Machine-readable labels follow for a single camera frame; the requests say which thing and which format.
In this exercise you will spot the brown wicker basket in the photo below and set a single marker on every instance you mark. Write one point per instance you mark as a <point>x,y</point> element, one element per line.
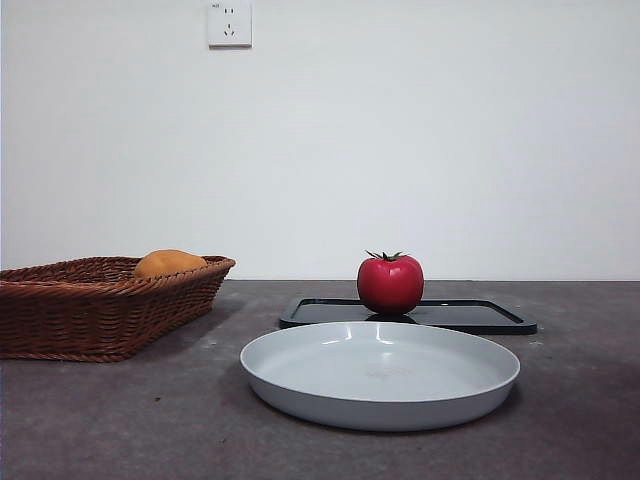
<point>100,320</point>

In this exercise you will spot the grey round plate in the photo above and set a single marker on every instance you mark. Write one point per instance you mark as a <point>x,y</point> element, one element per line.
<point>380,380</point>

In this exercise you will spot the orange round fruit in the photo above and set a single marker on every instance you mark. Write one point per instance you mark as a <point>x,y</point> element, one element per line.
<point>170,262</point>

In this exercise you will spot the red tomato with green stem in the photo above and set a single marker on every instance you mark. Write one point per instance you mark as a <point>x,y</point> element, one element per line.
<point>390,285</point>

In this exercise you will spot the white wall power socket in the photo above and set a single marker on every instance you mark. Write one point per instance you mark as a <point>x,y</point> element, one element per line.
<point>230,25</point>

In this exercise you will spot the black rectangular tray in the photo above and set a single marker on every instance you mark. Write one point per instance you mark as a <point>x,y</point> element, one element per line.
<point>475,314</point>

